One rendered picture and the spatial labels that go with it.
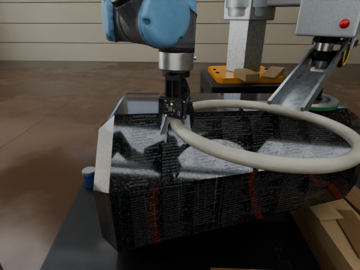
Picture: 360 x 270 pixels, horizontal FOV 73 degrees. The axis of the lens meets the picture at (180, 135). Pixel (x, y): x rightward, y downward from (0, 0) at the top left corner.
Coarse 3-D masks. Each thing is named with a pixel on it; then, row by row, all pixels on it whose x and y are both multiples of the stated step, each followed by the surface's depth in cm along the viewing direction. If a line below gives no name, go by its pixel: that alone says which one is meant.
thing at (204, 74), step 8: (200, 72) 223; (208, 72) 211; (200, 80) 224; (208, 80) 185; (200, 88) 226; (208, 88) 183; (216, 88) 171; (224, 88) 171; (232, 88) 172; (240, 88) 172; (248, 88) 173; (256, 88) 173; (264, 88) 173; (272, 88) 173
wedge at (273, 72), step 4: (272, 68) 185; (276, 68) 184; (280, 68) 184; (264, 72) 181; (268, 72) 180; (272, 72) 179; (276, 72) 178; (280, 72) 179; (260, 76) 177; (264, 76) 176; (268, 76) 174; (272, 76) 174; (276, 76) 175
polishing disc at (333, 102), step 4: (324, 96) 117; (328, 96) 117; (332, 96) 117; (316, 100) 112; (320, 100) 112; (324, 100) 112; (328, 100) 112; (332, 100) 112; (336, 100) 112; (312, 104) 108; (316, 104) 107; (320, 104) 107; (324, 104) 107; (328, 104) 107; (332, 104) 107; (336, 104) 109
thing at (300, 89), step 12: (312, 48) 112; (336, 60) 102; (300, 72) 105; (312, 72) 104; (324, 72) 94; (288, 84) 96; (300, 84) 98; (312, 84) 96; (324, 84) 95; (276, 96) 88; (288, 96) 93; (300, 96) 91; (312, 96) 83; (300, 108) 86
